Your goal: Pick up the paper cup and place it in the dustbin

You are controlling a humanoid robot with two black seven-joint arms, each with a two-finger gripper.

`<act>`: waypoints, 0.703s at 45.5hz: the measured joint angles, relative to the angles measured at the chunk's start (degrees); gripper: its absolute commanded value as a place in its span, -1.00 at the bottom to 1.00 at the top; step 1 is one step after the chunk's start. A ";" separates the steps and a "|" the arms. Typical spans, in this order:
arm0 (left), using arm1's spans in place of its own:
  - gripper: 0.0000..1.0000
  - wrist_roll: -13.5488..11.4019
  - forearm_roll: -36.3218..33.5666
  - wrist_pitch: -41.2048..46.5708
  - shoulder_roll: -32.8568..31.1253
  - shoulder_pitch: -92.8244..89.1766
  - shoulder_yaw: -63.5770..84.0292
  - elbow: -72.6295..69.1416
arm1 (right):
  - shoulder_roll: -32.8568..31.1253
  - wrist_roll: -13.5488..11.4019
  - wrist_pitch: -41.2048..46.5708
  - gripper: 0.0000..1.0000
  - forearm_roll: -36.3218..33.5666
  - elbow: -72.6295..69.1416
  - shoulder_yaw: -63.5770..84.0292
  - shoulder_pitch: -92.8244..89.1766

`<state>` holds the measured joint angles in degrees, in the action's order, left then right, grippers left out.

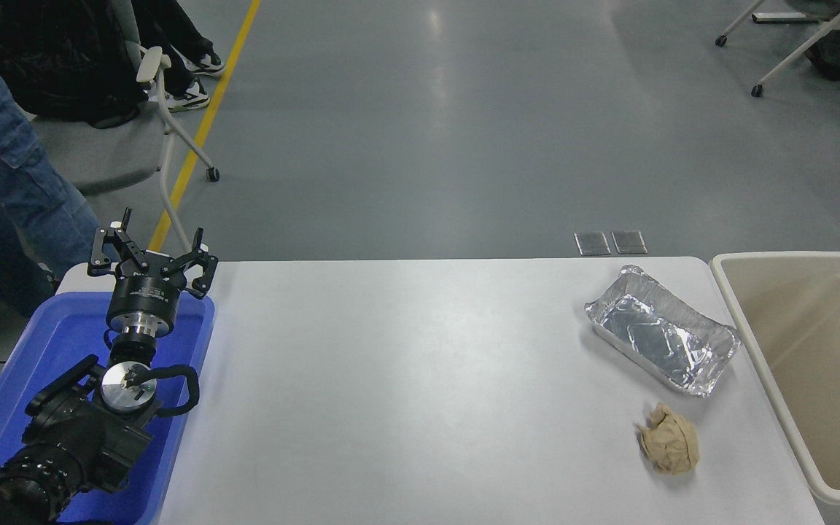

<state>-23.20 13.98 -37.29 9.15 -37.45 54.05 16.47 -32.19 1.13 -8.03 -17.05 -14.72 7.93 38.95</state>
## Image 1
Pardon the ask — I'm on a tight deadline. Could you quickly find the white wheeled chair frame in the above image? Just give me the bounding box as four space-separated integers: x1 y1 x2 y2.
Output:
714 0 840 97

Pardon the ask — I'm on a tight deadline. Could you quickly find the crumpled tan paper ball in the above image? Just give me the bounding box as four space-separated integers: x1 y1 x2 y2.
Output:
635 402 701 475

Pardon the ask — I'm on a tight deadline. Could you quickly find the large pale plastic bin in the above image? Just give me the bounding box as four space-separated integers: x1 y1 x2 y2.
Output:
709 252 840 525

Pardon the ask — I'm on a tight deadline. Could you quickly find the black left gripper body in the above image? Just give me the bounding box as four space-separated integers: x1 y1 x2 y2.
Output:
106 252 186 323

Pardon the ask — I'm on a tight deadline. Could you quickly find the person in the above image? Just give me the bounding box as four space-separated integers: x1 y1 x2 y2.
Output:
0 11 100 318
132 0 225 112

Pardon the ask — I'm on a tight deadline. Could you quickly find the grey chair white frame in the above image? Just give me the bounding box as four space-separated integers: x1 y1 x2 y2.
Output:
26 0 220 252

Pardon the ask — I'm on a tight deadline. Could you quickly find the silver foil tray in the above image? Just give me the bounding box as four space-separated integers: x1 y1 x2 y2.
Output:
584 265 742 398

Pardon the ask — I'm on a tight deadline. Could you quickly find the black jacket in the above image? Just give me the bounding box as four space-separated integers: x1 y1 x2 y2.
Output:
0 0 147 128

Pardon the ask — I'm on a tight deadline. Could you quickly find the blue plastic tray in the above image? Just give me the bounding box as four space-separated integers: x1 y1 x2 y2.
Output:
0 292 215 525

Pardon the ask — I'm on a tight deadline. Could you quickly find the white table foot bar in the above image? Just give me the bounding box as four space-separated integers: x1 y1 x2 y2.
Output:
752 10 822 23

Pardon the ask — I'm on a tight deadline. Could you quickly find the black shoe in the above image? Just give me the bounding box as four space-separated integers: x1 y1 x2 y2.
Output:
803 44 840 81

